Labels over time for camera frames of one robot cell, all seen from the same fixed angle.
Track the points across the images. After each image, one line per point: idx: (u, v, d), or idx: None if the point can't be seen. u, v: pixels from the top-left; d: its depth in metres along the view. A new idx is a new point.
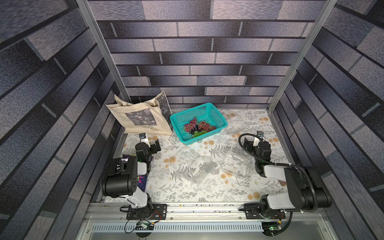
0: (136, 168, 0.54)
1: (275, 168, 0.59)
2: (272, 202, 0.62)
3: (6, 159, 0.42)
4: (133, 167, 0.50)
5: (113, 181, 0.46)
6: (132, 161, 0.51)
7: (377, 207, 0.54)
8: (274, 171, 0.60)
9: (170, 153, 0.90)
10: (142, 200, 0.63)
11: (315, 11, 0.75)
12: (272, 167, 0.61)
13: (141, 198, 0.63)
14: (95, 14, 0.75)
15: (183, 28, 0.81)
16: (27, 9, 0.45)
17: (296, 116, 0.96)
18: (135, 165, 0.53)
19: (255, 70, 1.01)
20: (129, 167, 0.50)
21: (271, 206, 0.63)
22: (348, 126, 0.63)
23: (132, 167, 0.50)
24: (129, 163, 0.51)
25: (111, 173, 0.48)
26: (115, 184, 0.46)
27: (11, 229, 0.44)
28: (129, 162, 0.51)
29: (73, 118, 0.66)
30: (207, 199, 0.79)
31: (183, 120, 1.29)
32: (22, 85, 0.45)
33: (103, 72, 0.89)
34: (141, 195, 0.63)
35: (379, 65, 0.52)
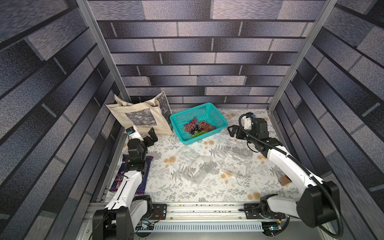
0: (128, 226, 0.43)
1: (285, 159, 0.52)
2: (274, 206, 0.61)
3: (6, 159, 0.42)
4: (123, 229, 0.40)
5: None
6: (122, 219, 0.40)
7: (377, 207, 0.54)
8: (282, 163, 0.52)
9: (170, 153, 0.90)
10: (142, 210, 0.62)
11: (315, 11, 0.75)
12: (282, 157, 0.53)
13: (141, 209, 0.62)
14: (95, 14, 0.75)
15: (183, 28, 0.81)
16: (27, 9, 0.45)
17: (296, 116, 0.96)
18: (126, 222, 0.42)
19: (255, 70, 1.01)
20: (119, 230, 0.40)
21: (272, 209, 0.63)
22: (349, 126, 0.63)
23: (122, 230, 0.40)
24: (118, 223, 0.40)
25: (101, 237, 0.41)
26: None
27: (11, 229, 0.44)
28: (118, 223, 0.40)
29: (73, 118, 0.66)
30: (207, 199, 0.79)
31: (183, 120, 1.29)
32: (22, 85, 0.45)
33: (103, 72, 0.89)
34: (140, 205, 0.61)
35: (380, 65, 0.52)
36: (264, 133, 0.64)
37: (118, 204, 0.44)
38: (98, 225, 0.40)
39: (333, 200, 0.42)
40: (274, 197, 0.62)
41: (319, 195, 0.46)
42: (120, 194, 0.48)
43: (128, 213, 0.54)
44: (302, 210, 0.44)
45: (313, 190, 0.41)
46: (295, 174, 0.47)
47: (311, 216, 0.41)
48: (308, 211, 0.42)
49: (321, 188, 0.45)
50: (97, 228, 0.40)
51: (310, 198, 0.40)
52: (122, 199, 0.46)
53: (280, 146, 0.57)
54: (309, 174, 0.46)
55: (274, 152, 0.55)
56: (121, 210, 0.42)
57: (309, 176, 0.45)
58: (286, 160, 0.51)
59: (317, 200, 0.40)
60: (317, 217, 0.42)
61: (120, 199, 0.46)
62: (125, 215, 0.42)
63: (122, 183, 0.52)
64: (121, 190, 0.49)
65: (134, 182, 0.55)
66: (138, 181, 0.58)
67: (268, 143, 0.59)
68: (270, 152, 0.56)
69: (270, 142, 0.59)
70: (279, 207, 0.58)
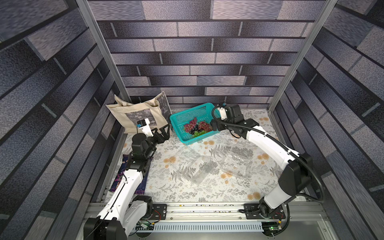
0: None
1: (264, 139, 0.53)
2: (273, 204, 0.62)
3: (6, 159, 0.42)
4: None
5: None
6: (112, 234, 0.38)
7: (377, 207, 0.54)
8: (260, 143, 0.54)
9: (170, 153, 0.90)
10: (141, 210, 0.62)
11: (315, 11, 0.75)
12: (260, 137, 0.54)
13: (139, 213, 0.61)
14: (95, 14, 0.75)
15: (183, 28, 0.81)
16: (27, 9, 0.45)
17: (296, 116, 0.96)
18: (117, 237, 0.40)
19: (255, 70, 1.01)
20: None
21: (272, 207, 0.63)
22: (349, 126, 0.63)
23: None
24: (108, 237, 0.38)
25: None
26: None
27: (11, 229, 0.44)
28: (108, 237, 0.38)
29: (73, 118, 0.66)
30: (207, 199, 0.79)
31: (183, 120, 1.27)
32: (22, 85, 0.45)
33: (103, 72, 0.89)
34: (138, 208, 0.60)
35: (379, 65, 0.52)
36: (239, 116, 0.66)
37: (111, 214, 0.42)
38: (88, 236, 0.39)
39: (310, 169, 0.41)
40: (267, 195, 0.63)
41: (297, 168, 0.50)
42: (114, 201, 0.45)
43: (120, 226, 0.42)
44: (283, 183, 0.48)
45: (293, 164, 0.44)
46: (274, 151, 0.49)
47: (291, 187, 0.45)
48: (289, 183, 0.46)
49: (300, 161, 0.49)
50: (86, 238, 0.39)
51: (292, 172, 0.44)
52: (117, 207, 0.44)
53: (257, 126, 0.59)
54: (287, 149, 0.49)
55: (252, 134, 0.56)
56: (112, 223, 0.39)
57: (287, 151, 0.48)
58: (264, 140, 0.53)
59: (298, 173, 0.48)
60: (298, 188, 0.47)
61: (114, 208, 0.43)
62: (116, 230, 0.39)
63: (119, 186, 0.49)
64: (115, 196, 0.46)
65: (133, 185, 0.53)
66: (137, 182, 0.55)
67: (245, 124, 0.60)
68: (249, 134, 0.57)
69: (247, 124, 0.60)
70: (275, 202, 0.60)
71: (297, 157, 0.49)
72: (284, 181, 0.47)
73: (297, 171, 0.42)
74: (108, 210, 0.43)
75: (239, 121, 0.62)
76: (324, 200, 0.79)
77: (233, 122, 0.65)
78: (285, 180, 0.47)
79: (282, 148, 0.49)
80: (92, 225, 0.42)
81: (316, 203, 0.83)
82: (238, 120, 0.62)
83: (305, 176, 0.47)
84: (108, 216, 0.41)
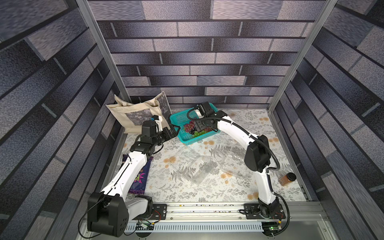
0: (122, 214, 0.43)
1: (231, 127, 0.63)
2: (266, 198, 0.64)
3: (6, 159, 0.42)
4: (115, 218, 0.40)
5: (98, 229, 0.40)
6: (115, 209, 0.39)
7: (377, 207, 0.54)
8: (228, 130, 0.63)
9: (170, 154, 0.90)
10: (141, 209, 0.62)
11: (315, 11, 0.75)
12: (228, 125, 0.63)
13: (139, 207, 0.61)
14: (95, 14, 0.75)
15: (183, 28, 0.81)
16: (27, 9, 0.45)
17: (296, 116, 0.96)
18: (119, 212, 0.41)
19: (255, 70, 1.01)
20: (111, 217, 0.39)
21: (268, 202, 0.65)
22: (349, 126, 0.63)
23: (114, 218, 0.39)
24: (110, 211, 0.39)
25: (95, 218, 0.42)
26: (101, 231, 0.40)
27: (11, 229, 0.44)
28: (111, 211, 0.39)
29: (73, 118, 0.66)
30: (207, 199, 0.79)
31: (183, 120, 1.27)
32: (22, 85, 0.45)
33: (103, 72, 0.89)
34: (139, 202, 0.60)
35: (379, 65, 0.52)
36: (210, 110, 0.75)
37: (114, 191, 0.43)
38: (93, 208, 0.40)
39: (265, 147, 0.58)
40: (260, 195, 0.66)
41: (256, 148, 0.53)
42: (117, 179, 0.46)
43: (122, 202, 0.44)
44: (248, 163, 0.58)
45: (253, 145, 0.54)
46: (239, 135, 0.59)
47: (253, 165, 0.56)
48: (251, 161, 0.56)
49: (258, 142, 0.60)
50: (91, 210, 0.40)
51: (252, 151, 0.54)
52: (120, 184, 0.45)
53: (225, 116, 0.68)
54: (249, 133, 0.59)
55: (222, 123, 0.65)
56: (115, 199, 0.40)
57: (249, 135, 0.58)
58: (232, 128, 0.62)
59: (256, 151, 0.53)
60: (258, 163, 0.57)
61: (117, 186, 0.44)
62: (118, 206, 0.40)
63: (124, 166, 0.50)
64: (118, 175, 0.47)
65: (137, 167, 0.53)
66: (141, 164, 0.55)
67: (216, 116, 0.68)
68: (219, 123, 0.66)
69: (217, 114, 0.69)
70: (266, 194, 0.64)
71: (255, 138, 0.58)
72: (247, 160, 0.58)
73: (256, 150, 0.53)
74: (112, 187, 0.43)
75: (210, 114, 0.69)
76: (324, 199, 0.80)
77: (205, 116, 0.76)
78: (247, 158, 0.57)
79: (244, 132, 0.59)
80: (95, 199, 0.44)
81: (317, 202, 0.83)
82: (209, 114, 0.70)
83: (264, 154, 0.59)
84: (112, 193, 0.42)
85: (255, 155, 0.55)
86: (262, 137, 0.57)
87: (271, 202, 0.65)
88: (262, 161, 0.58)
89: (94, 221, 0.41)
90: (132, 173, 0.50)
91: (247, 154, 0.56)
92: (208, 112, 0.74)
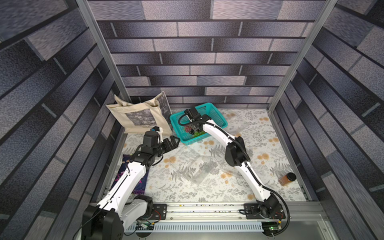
0: (116, 229, 0.42)
1: (213, 129, 0.73)
2: (260, 195, 0.67)
3: (6, 159, 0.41)
4: (108, 234, 0.39)
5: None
6: (109, 225, 0.38)
7: (377, 207, 0.54)
8: (211, 131, 0.74)
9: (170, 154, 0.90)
10: (140, 210, 0.62)
11: (315, 11, 0.75)
12: (211, 128, 0.74)
13: (138, 211, 0.61)
14: (95, 14, 0.75)
15: (183, 29, 0.81)
16: (27, 9, 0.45)
17: (296, 116, 0.96)
18: (113, 227, 0.40)
19: (255, 70, 1.01)
20: (105, 233, 0.38)
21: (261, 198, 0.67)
22: (349, 126, 0.63)
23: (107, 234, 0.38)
24: (105, 227, 0.38)
25: (89, 233, 0.41)
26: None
27: (10, 229, 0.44)
28: (105, 226, 0.38)
29: (73, 118, 0.66)
30: (207, 199, 0.79)
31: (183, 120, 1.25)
32: (22, 85, 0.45)
33: (103, 72, 0.89)
34: (138, 206, 0.60)
35: (379, 65, 0.52)
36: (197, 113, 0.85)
37: (109, 204, 0.42)
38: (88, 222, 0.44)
39: (240, 145, 0.68)
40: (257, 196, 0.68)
41: (233, 147, 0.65)
42: (114, 193, 0.45)
43: (117, 216, 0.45)
44: (228, 159, 0.69)
45: (230, 145, 0.65)
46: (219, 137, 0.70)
47: (232, 160, 0.67)
48: (229, 158, 0.68)
49: (235, 142, 0.72)
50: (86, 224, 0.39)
51: (229, 150, 0.65)
52: (117, 198, 0.44)
53: (209, 119, 0.78)
54: (228, 135, 0.70)
55: (206, 126, 0.75)
56: (109, 214, 0.40)
57: (227, 136, 0.69)
58: (215, 130, 0.73)
59: (233, 150, 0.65)
60: (235, 159, 0.68)
61: (114, 199, 0.43)
62: (113, 221, 0.40)
63: (122, 177, 0.50)
64: (116, 188, 0.46)
65: (135, 179, 0.52)
66: (139, 177, 0.54)
67: (201, 119, 0.78)
68: (204, 126, 0.76)
69: (203, 118, 0.79)
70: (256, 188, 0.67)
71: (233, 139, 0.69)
72: (227, 156, 0.69)
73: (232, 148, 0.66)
74: (108, 201, 0.43)
75: (197, 118, 0.79)
76: (324, 200, 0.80)
77: (193, 119, 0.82)
78: (226, 155, 0.69)
79: (224, 134, 0.70)
80: (90, 213, 0.39)
81: (317, 203, 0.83)
82: (197, 117, 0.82)
83: (240, 151, 0.70)
84: (107, 207, 0.41)
85: (232, 153, 0.66)
86: (239, 138, 0.68)
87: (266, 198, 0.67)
88: (238, 157, 0.69)
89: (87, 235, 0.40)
90: (130, 185, 0.50)
91: (226, 152, 0.67)
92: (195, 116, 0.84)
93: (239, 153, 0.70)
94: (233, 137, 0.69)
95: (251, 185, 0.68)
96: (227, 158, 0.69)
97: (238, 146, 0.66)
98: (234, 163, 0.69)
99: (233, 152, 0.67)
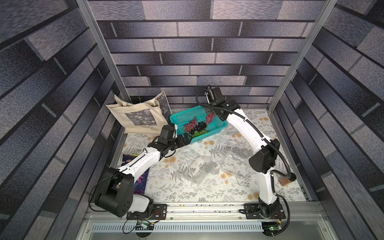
0: (127, 194, 0.45)
1: (243, 124, 0.57)
2: (268, 198, 0.64)
3: (6, 159, 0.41)
4: (122, 195, 0.42)
5: (103, 205, 0.43)
6: (125, 186, 0.42)
7: (377, 207, 0.54)
8: (240, 124, 0.57)
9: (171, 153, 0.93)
10: (140, 206, 0.62)
11: (315, 11, 0.75)
12: (240, 121, 0.57)
13: (139, 204, 0.60)
14: (95, 14, 0.75)
15: (183, 28, 0.81)
16: (27, 9, 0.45)
17: (296, 116, 0.97)
18: (128, 190, 0.44)
19: (255, 70, 1.01)
20: (119, 194, 0.42)
21: (269, 202, 0.65)
22: (349, 126, 0.63)
23: (120, 196, 0.42)
24: (121, 188, 0.43)
25: (105, 191, 0.45)
26: (106, 207, 0.43)
27: (11, 229, 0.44)
28: (119, 188, 0.43)
29: (73, 118, 0.66)
30: (207, 199, 0.79)
31: (183, 120, 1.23)
32: (22, 85, 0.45)
33: (103, 72, 0.89)
34: (141, 198, 0.61)
35: (379, 65, 0.52)
36: (221, 98, 0.66)
37: (128, 170, 0.47)
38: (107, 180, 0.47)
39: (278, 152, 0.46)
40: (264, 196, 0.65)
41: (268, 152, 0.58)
42: (133, 164, 0.50)
43: (132, 182, 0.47)
44: (254, 163, 0.56)
45: (265, 149, 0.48)
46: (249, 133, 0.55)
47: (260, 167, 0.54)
48: (259, 164, 0.53)
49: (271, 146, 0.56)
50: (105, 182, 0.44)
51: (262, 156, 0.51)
52: (133, 168, 0.49)
53: (238, 109, 0.60)
54: (262, 136, 0.55)
55: (233, 117, 0.58)
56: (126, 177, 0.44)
57: (262, 137, 0.54)
58: (244, 124, 0.57)
59: (268, 155, 0.57)
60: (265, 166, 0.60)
61: (132, 167, 0.49)
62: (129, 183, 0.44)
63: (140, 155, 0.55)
64: (136, 161, 0.52)
65: (150, 160, 0.58)
66: (152, 161, 0.59)
67: (227, 106, 0.61)
68: (230, 116, 0.59)
69: (229, 106, 0.61)
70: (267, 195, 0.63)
71: (270, 142, 0.53)
72: (252, 160, 0.56)
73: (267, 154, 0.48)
74: (127, 167, 0.48)
75: (220, 103, 0.62)
76: (324, 200, 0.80)
77: (215, 103, 0.65)
78: (254, 159, 0.55)
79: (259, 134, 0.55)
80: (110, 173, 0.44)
81: (317, 203, 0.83)
82: (220, 102, 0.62)
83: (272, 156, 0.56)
84: (125, 172, 0.46)
85: (265, 160, 0.54)
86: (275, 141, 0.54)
87: (272, 202, 0.65)
88: (268, 164, 0.59)
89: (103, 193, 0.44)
90: (146, 163, 0.55)
91: (257, 157, 0.53)
92: (217, 101, 0.65)
93: (271, 158, 0.57)
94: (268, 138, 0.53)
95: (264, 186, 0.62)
96: (253, 161, 0.56)
97: (274, 150, 0.55)
98: (261, 171, 0.57)
99: (267, 158, 0.57)
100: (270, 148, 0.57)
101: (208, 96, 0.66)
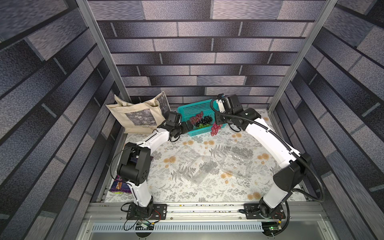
0: (146, 165, 0.52)
1: (267, 135, 0.50)
2: (273, 203, 0.62)
3: (6, 159, 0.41)
4: (142, 165, 0.49)
5: (124, 175, 0.49)
6: (144, 156, 0.48)
7: (377, 207, 0.54)
8: (264, 136, 0.50)
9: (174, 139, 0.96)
10: (145, 199, 0.64)
11: (315, 11, 0.75)
12: (262, 132, 0.51)
13: (144, 195, 0.63)
14: (95, 14, 0.75)
15: (183, 28, 0.81)
16: (27, 9, 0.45)
17: (296, 116, 0.97)
18: (146, 161, 0.51)
19: (255, 70, 1.01)
20: (139, 164, 0.48)
21: (273, 207, 0.65)
22: (349, 126, 0.63)
23: (141, 165, 0.48)
24: (140, 158, 0.49)
25: (125, 162, 0.51)
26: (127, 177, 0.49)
27: (10, 229, 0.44)
28: (139, 158, 0.49)
29: (73, 118, 0.66)
30: (207, 199, 0.79)
31: (190, 113, 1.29)
32: (22, 85, 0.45)
33: (103, 72, 0.89)
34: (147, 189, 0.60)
35: (379, 65, 0.52)
36: (238, 106, 0.61)
37: (144, 144, 0.53)
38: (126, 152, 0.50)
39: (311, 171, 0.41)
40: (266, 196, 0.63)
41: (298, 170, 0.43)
42: (149, 139, 0.57)
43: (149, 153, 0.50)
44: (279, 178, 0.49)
45: (294, 166, 0.44)
46: (274, 146, 0.48)
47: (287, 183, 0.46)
48: (286, 180, 0.46)
49: (301, 162, 0.48)
50: (124, 154, 0.50)
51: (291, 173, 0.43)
52: (148, 143, 0.55)
53: (258, 119, 0.54)
54: (290, 149, 0.47)
55: (253, 127, 0.52)
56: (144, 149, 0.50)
57: (289, 151, 0.47)
58: (267, 136, 0.50)
59: (297, 173, 0.49)
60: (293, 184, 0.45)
61: (147, 142, 0.55)
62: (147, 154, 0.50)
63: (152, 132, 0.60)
64: (151, 137, 0.59)
65: (162, 138, 0.64)
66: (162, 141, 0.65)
67: (246, 115, 0.55)
68: (249, 126, 0.53)
69: (249, 115, 0.55)
70: (274, 201, 0.60)
71: (299, 157, 0.48)
72: (279, 176, 0.48)
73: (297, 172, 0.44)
74: (143, 142, 0.54)
75: (238, 112, 0.57)
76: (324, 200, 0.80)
77: (232, 112, 0.60)
78: (280, 176, 0.48)
79: (285, 147, 0.48)
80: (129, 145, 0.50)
81: (316, 203, 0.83)
82: (238, 111, 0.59)
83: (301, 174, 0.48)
84: (142, 145, 0.53)
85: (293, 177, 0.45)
86: (306, 156, 0.46)
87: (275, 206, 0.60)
88: (298, 181, 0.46)
89: (123, 165, 0.49)
90: (158, 140, 0.61)
91: (285, 173, 0.45)
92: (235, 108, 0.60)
93: (301, 175, 0.49)
94: (297, 153, 0.47)
95: (278, 198, 0.57)
96: (279, 177, 0.48)
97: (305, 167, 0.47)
98: (289, 189, 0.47)
99: (295, 176, 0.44)
100: (300, 164, 0.49)
101: (225, 104, 0.61)
